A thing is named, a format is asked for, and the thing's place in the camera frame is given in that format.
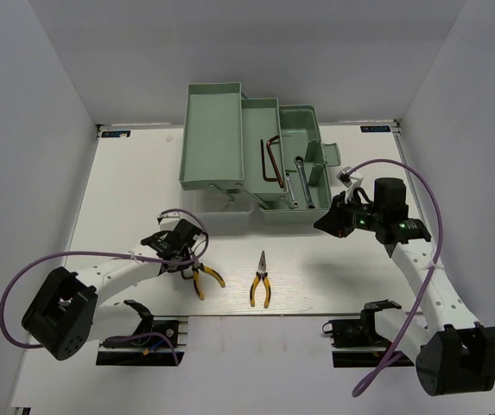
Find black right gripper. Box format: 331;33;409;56
314;190;384;238

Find large silver ratchet wrench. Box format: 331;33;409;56
295;156;315;209

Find long brown hex key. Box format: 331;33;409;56
258;135;286;188

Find yellow pliers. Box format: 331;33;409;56
191;263;226;302
249;251;271;309

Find green toolbox with clear lid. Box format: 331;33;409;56
179;82;340;230

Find small silver ratchet wrench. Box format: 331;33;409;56
285;172;299;209

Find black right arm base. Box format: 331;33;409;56
322;300;405;368

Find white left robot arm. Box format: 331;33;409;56
22;219;208;361

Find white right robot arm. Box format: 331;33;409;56
314;178;495;396

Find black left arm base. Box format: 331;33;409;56
96;317;188;367

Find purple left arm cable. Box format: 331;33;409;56
0;208;210;363

